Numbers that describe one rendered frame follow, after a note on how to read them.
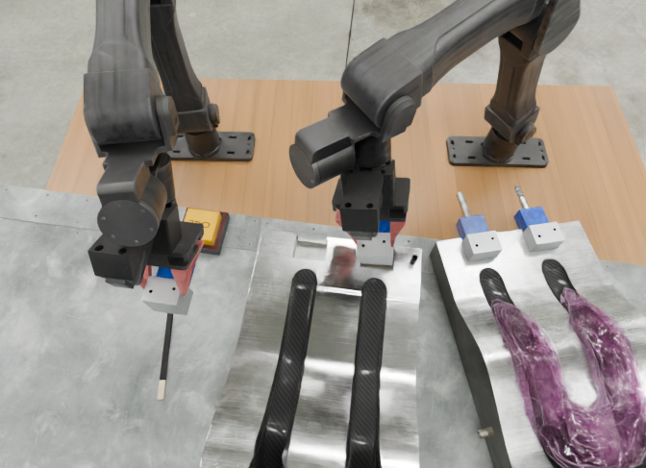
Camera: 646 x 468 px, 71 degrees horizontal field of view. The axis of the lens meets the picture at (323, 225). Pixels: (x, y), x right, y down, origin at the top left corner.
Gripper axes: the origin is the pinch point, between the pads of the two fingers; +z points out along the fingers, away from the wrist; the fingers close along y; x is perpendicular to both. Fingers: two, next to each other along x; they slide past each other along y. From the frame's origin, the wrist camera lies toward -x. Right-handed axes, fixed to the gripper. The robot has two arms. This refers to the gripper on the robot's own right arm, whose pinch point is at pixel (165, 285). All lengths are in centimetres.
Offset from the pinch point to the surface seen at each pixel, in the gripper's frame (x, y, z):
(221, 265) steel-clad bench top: 15.8, 2.5, 9.0
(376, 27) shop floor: 206, 26, 3
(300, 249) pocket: 14.9, 16.6, 2.3
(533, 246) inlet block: 20, 55, -1
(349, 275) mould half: 9.6, 25.2, 1.9
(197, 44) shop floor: 183, -61, 16
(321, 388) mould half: -6.1, 23.2, 9.2
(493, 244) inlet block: 18, 48, -2
